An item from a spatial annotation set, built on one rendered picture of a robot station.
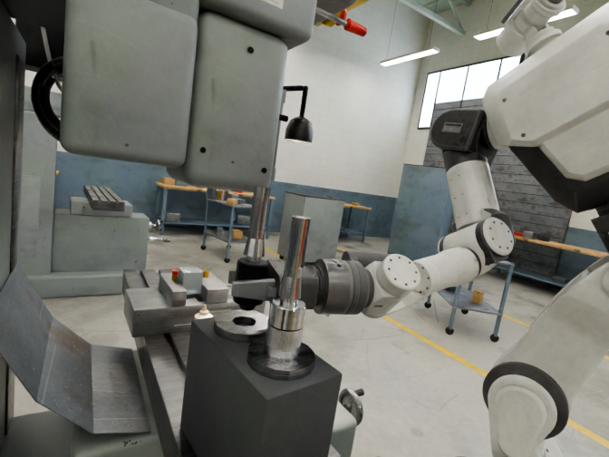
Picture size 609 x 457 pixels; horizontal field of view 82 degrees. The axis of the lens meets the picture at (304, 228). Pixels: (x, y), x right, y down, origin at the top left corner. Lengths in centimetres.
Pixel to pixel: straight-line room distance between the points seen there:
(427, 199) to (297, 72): 411
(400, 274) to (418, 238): 618
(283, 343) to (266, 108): 47
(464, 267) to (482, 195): 18
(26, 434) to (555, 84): 125
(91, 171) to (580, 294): 706
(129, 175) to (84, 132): 666
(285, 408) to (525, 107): 65
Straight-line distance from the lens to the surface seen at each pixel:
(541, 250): 834
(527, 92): 79
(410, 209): 679
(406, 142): 1073
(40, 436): 104
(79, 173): 728
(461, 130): 87
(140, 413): 84
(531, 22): 89
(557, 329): 82
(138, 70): 67
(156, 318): 94
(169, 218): 673
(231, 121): 72
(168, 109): 67
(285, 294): 44
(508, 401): 83
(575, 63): 78
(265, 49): 77
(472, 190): 82
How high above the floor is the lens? 136
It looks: 8 degrees down
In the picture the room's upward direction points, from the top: 9 degrees clockwise
